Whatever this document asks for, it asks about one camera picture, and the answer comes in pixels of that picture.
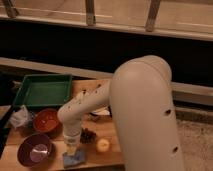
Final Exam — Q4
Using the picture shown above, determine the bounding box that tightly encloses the blue sponge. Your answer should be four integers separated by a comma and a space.
63, 149, 86, 168

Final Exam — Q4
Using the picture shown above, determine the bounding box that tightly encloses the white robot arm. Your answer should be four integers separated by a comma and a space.
58, 55, 185, 171

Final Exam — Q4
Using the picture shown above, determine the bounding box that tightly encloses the green plastic tray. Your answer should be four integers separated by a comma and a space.
13, 74, 72, 109

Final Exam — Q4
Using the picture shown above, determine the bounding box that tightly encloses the bunch of dark grapes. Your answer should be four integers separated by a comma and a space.
80, 128, 97, 144

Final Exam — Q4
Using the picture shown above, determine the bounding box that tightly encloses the wooden cutting board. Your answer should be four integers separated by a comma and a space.
0, 78, 125, 171

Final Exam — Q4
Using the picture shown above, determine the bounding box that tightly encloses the yellow round fruit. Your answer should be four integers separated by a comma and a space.
96, 138, 110, 153

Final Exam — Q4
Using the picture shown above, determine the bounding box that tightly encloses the purple bowl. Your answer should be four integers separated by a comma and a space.
17, 133, 53, 167

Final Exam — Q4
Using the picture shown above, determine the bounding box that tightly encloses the orange bowl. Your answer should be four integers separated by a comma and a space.
33, 108, 61, 133

